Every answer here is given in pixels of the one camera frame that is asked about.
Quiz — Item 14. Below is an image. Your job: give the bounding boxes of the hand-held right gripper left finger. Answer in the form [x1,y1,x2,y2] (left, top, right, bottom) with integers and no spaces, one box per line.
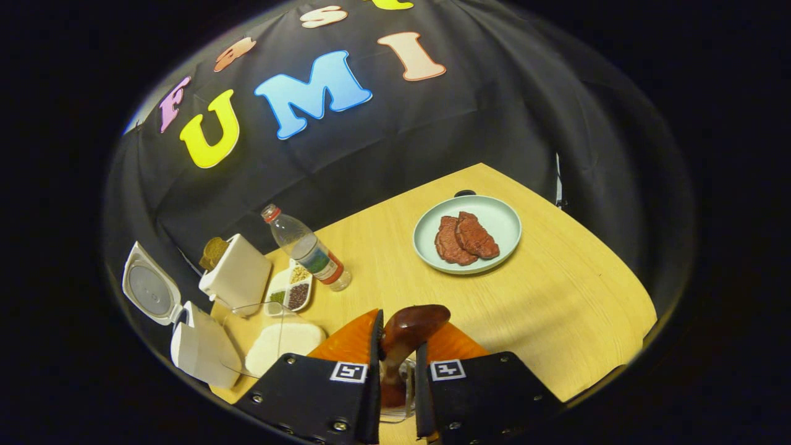
[235,309,384,445]

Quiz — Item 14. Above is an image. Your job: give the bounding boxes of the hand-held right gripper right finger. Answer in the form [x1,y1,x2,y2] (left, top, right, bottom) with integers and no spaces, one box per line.
[415,321,563,441]

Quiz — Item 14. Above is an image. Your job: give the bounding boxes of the clear chopstick holder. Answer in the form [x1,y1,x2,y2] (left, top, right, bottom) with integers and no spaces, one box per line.
[380,358,417,425]

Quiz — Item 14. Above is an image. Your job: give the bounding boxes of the brown wooden spoon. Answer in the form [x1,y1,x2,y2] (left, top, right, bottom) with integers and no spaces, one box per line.
[380,304,452,409]

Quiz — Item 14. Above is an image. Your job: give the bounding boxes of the clear tray of white rice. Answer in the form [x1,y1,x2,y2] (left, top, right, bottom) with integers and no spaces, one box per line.
[222,301,328,379]

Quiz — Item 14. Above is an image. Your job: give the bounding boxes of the white rice cooker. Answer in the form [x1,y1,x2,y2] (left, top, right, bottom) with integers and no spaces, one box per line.
[122,241,243,390]

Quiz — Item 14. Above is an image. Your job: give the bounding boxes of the white divided dish of beans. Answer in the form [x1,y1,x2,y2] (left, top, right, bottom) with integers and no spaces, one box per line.
[264,260,314,316]

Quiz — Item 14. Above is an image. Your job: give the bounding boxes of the clear plastic bottle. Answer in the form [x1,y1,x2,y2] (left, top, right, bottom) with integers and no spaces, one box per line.
[260,203,352,292]

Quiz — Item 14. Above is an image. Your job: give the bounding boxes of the white toaster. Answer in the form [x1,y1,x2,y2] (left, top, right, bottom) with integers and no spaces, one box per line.
[199,234,273,317]

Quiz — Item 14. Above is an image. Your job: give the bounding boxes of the pale green plate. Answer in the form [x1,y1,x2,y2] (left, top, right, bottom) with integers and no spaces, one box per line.
[413,195,523,275]

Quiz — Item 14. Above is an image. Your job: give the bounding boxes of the brown bread slice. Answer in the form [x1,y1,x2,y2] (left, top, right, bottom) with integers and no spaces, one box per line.
[199,237,231,271]

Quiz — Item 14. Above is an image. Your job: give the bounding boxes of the black backdrop cloth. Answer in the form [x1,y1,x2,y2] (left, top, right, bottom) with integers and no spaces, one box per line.
[102,0,696,371]

